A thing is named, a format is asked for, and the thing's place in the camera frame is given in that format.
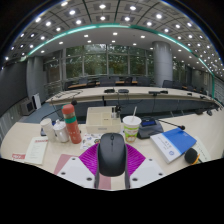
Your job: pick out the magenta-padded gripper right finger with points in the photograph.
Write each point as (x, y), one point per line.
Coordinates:
(150, 170)

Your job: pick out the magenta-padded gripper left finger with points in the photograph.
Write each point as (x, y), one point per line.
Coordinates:
(71, 170)

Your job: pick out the black computer mouse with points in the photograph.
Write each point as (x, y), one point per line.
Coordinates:
(112, 153)

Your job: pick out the pink mouse pad with drawing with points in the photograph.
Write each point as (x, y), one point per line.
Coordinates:
(63, 161)

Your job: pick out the colourful sticker sheet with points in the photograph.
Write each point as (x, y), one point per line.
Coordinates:
(87, 140)

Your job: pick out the white lidded mug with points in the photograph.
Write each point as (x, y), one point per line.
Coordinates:
(61, 131)

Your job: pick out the blue and white book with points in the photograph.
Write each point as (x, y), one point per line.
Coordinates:
(176, 140)

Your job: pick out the white booklet with red heading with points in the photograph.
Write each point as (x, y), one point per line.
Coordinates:
(36, 150)

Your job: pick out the black gooseneck microphone unit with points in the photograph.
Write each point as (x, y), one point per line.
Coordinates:
(149, 128)

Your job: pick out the black foam-headed handheld microphone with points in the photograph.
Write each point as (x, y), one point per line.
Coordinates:
(191, 156)

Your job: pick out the red bottle with green band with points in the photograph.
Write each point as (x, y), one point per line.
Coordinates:
(72, 125)

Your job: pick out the printed paper cup with straw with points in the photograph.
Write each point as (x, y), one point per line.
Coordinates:
(131, 128)

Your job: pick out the cream organizer box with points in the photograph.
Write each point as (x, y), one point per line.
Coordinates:
(100, 125)

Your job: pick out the red and white pamphlet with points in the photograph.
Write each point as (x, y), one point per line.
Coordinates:
(18, 156)

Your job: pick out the white paper sheet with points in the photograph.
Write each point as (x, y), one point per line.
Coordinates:
(202, 148)

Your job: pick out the grey box monitor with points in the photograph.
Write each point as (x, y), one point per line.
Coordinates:
(27, 107)

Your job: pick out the white standing panel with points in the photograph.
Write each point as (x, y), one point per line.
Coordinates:
(36, 101)

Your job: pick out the dark office chairs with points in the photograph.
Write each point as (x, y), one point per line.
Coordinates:
(107, 81)

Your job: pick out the ceiling lights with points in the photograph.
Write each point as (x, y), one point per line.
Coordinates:
(115, 33)

